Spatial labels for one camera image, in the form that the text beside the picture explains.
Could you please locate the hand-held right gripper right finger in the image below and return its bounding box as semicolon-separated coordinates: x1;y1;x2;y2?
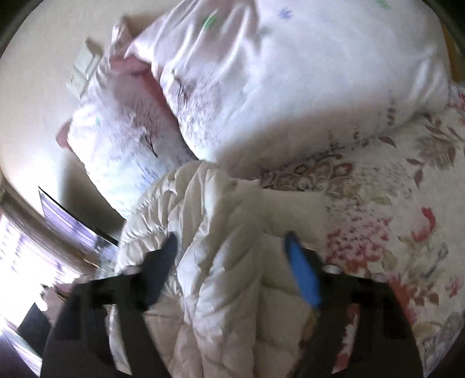
283;231;424;378

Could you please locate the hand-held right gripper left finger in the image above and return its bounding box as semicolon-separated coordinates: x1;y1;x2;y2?
41;233;179;378

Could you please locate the cream quilted blanket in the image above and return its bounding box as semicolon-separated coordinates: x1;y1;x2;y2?
109;160;351;378

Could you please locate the person's left hand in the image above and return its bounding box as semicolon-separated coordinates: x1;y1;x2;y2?
41;283;73;314

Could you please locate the bright window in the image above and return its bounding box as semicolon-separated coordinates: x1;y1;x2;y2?
0;207;86;291

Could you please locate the dark framed screen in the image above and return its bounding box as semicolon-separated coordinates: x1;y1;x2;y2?
38;186;121;251

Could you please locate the floral bed sheet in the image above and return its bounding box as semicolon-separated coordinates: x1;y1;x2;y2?
254;83;465;378

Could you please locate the pink floral pillow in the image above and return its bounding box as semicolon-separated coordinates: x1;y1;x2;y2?
125;0;454;171
56;18;200;219

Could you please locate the yellow wooden board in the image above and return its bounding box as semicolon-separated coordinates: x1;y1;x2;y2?
444;22;464;85

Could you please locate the white wall switch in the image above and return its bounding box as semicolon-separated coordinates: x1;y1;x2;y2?
66;51;101;97

